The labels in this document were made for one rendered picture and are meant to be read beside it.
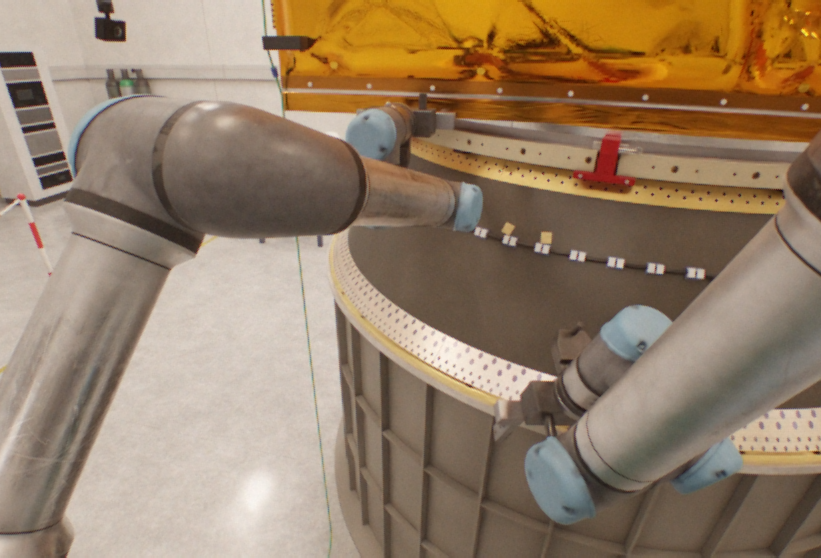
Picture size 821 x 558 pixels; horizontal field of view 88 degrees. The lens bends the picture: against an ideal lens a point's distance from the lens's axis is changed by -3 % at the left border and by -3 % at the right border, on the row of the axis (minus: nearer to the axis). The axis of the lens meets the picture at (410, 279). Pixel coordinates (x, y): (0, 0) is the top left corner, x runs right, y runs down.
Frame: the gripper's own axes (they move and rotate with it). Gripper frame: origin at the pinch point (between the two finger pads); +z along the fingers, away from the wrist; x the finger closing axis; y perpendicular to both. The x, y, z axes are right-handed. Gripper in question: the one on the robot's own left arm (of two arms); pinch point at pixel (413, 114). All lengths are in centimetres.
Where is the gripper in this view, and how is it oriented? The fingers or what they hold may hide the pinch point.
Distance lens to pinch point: 100.4
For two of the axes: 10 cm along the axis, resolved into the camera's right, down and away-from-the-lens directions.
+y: 0.2, -8.9, -4.6
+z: 2.4, -4.4, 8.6
